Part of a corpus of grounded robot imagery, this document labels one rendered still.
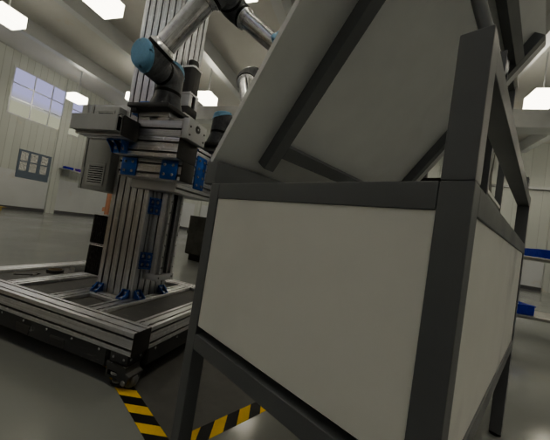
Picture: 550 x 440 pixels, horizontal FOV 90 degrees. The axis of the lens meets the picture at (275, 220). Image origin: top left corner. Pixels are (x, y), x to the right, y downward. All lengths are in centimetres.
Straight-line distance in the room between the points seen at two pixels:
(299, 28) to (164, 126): 78
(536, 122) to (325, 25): 867
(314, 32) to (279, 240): 52
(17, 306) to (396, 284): 161
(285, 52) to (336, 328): 63
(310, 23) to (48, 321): 150
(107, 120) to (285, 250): 105
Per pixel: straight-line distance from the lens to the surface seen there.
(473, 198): 42
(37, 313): 164
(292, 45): 79
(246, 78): 150
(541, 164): 1318
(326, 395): 53
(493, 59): 49
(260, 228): 60
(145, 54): 138
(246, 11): 148
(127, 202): 169
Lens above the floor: 70
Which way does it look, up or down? 2 degrees up
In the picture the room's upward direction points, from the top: 9 degrees clockwise
